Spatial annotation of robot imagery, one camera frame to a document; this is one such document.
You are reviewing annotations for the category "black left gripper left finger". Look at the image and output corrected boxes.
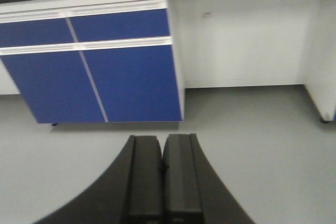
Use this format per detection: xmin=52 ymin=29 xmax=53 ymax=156
xmin=38 ymin=135 xmax=163 ymax=223

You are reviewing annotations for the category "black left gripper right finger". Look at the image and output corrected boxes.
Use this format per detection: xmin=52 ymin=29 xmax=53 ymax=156
xmin=163 ymin=134 xmax=253 ymax=223

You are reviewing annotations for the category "blue and white cabinet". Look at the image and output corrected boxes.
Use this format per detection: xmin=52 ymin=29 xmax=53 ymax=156
xmin=1 ymin=0 xmax=184 ymax=124

